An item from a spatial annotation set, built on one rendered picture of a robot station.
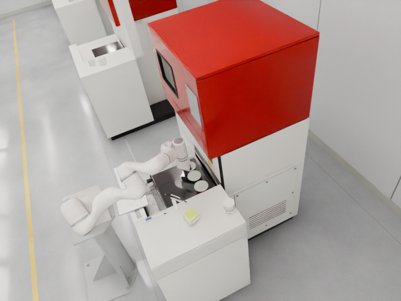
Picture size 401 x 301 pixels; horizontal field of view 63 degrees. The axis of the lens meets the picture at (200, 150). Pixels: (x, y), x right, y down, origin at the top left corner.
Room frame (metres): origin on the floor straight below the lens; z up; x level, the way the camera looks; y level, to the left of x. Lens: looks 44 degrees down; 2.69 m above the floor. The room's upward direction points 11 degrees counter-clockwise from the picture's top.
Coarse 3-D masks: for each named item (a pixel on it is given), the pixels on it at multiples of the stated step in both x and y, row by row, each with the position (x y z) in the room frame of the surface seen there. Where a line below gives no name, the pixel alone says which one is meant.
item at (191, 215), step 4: (192, 208) 1.20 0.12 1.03; (184, 212) 1.19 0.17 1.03; (188, 212) 1.18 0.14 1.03; (192, 212) 1.18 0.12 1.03; (196, 212) 1.17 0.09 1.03; (184, 216) 1.16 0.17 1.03; (188, 216) 1.15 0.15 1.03; (192, 216) 1.15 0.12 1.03; (196, 216) 1.15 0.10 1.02; (188, 220) 1.14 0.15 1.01; (192, 220) 1.13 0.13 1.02; (196, 220) 1.15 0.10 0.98; (192, 224) 1.13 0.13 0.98
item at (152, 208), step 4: (148, 196) 1.49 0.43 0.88; (152, 196) 1.48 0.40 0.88; (148, 200) 1.46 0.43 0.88; (152, 200) 1.45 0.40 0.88; (152, 204) 1.41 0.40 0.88; (156, 204) 1.41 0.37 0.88; (148, 208) 1.38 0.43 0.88; (152, 208) 1.38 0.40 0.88; (156, 208) 1.37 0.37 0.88; (148, 212) 1.35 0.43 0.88; (152, 212) 1.35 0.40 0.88; (156, 212) 1.34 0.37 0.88
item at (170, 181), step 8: (192, 160) 1.74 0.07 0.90; (168, 168) 1.70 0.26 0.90; (176, 168) 1.69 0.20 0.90; (152, 176) 1.66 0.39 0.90; (160, 176) 1.64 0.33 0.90; (168, 176) 1.63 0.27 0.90; (176, 176) 1.61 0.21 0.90; (184, 176) 1.60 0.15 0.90; (160, 184) 1.57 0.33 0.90; (168, 184) 1.55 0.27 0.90; (176, 184) 1.54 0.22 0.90; (184, 184) 1.52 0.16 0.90; (192, 184) 1.51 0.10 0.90; (208, 184) 1.48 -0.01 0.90; (160, 192) 1.49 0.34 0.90; (168, 192) 1.48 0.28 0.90; (176, 192) 1.46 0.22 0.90; (184, 192) 1.45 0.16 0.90; (192, 192) 1.44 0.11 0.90; (200, 192) 1.42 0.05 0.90; (168, 200) 1.41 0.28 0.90; (184, 200) 1.38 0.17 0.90
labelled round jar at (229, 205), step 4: (224, 200) 1.20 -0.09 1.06; (228, 200) 1.20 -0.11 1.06; (232, 200) 1.19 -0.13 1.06; (224, 204) 1.17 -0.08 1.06; (228, 204) 1.17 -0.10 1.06; (232, 204) 1.16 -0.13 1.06; (224, 208) 1.17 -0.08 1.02; (228, 208) 1.15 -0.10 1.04; (232, 208) 1.15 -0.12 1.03; (224, 212) 1.17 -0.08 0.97; (228, 212) 1.15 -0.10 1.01; (232, 212) 1.15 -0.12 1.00
